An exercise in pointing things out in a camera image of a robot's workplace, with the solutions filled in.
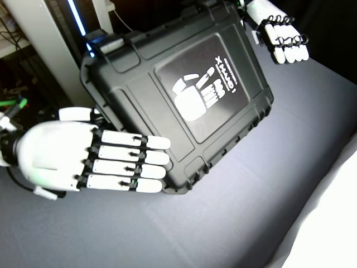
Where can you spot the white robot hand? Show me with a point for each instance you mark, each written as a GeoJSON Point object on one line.
{"type": "Point", "coordinates": [290, 39]}
{"type": "Point", "coordinates": [55, 150]}

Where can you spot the black hard plastic case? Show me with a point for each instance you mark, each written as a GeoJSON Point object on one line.
{"type": "Point", "coordinates": [150, 111]}

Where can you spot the white metal pillar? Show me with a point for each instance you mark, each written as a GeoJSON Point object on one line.
{"type": "Point", "coordinates": [44, 42]}

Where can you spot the white side desk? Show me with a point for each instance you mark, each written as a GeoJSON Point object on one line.
{"type": "Point", "coordinates": [8, 46]}

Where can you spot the blue light strip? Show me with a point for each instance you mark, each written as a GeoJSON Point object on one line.
{"type": "Point", "coordinates": [79, 22]}

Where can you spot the grey table cloth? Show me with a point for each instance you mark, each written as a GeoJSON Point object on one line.
{"type": "Point", "coordinates": [195, 231]}

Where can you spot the thin white post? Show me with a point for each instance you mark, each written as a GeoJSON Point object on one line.
{"type": "Point", "coordinates": [103, 14]}

